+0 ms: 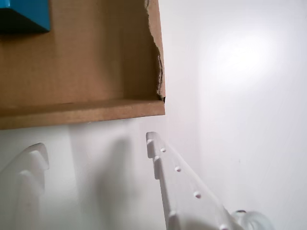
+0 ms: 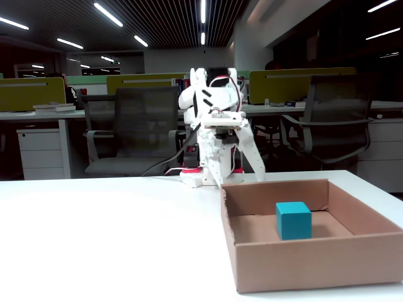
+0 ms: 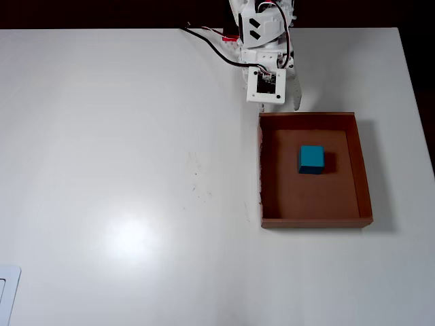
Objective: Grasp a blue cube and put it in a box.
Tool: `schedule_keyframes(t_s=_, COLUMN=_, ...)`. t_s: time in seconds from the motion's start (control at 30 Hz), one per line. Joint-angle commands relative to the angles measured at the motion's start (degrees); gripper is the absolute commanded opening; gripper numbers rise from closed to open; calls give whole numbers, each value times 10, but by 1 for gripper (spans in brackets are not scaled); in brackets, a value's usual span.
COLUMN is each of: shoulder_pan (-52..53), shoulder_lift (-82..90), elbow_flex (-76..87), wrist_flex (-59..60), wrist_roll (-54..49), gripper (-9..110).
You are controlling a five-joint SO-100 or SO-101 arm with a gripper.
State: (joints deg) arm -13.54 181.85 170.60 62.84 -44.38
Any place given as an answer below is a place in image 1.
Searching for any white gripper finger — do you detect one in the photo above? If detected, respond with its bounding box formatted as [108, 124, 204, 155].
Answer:
[0, 142, 50, 230]
[145, 131, 238, 230]

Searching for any blue cube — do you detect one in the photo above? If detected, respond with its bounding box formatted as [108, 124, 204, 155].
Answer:
[0, 0, 52, 35]

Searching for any brown cardboard box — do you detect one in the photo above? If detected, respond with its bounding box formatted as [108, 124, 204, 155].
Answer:
[0, 0, 166, 130]

